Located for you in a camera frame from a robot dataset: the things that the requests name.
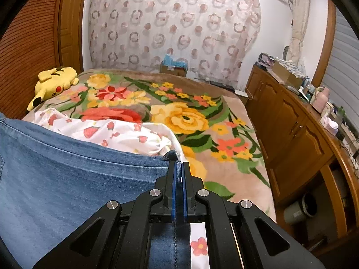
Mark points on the pink bottle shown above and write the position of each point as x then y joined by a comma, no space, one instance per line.
321,101

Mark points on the grey waste bin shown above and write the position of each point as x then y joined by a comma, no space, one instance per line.
297,210

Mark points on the blue denim pants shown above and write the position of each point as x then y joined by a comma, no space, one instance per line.
70,179

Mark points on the blue packet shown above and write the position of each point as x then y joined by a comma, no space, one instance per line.
174,60

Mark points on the dark purple box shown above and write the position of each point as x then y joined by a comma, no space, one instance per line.
266,60

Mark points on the yellow plush toy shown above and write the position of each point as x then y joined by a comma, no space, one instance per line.
56,80

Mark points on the white power strip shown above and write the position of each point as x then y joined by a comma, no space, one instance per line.
241,92

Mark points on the white strawberry print sheet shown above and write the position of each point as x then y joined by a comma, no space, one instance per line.
117,134

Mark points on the wooden louvred wardrobe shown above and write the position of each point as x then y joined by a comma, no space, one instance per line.
28,47

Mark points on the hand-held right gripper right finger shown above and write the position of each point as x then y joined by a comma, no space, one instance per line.
185,190

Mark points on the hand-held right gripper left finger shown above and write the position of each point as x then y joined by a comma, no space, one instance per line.
174,190

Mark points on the beige side curtain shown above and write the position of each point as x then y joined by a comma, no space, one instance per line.
298,39

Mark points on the small white fan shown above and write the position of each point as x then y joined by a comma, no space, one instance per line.
286,53

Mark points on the wooden cabinet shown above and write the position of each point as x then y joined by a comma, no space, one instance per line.
286,126

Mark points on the wooden window frame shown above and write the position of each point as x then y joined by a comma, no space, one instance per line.
326,39

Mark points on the pink tissue box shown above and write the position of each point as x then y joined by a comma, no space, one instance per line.
329,126

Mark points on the open cardboard box with jars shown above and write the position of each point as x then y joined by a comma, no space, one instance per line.
284,74

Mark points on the floral plush blanket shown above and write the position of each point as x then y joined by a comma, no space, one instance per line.
196,117

